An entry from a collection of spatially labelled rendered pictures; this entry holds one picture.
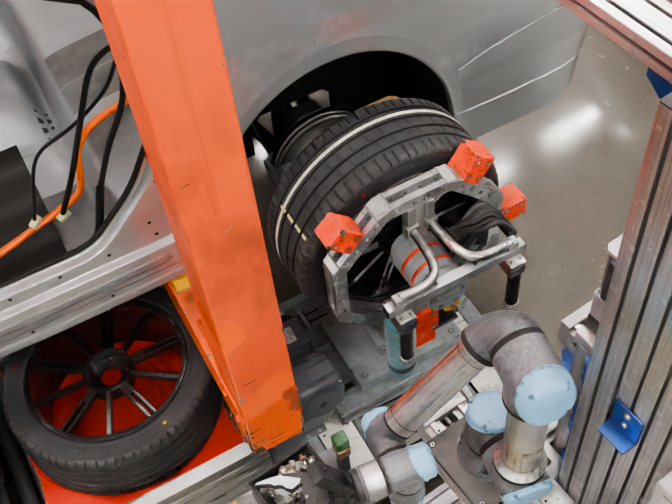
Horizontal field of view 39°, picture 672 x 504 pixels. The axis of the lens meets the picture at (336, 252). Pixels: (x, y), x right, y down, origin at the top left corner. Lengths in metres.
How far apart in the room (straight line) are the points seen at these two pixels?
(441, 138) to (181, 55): 1.10
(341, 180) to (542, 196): 1.61
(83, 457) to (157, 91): 1.50
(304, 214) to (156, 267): 0.49
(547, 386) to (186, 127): 0.80
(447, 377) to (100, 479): 1.36
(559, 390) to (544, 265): 1.99
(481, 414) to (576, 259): 1.67
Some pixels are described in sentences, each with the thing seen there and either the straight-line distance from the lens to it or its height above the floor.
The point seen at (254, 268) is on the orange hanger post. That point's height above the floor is 1.34.
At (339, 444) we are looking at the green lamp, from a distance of 2.62.
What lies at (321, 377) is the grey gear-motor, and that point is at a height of 0.41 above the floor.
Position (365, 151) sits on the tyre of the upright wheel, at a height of 1.17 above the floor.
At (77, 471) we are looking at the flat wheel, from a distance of 2.97.
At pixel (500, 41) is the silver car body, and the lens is 2.92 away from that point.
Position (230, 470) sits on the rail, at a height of 0.35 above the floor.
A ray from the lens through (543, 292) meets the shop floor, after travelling 3.70.
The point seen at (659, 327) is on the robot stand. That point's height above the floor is 1.58.
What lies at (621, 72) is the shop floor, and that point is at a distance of 4.55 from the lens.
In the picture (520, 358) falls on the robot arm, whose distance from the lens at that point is 1.82.
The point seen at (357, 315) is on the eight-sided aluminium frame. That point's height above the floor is 0.72.
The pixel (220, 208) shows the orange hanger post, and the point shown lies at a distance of 1.93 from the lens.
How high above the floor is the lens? 3.01
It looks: 53 degrees down
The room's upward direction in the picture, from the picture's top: 7 degrees counter-clockwise
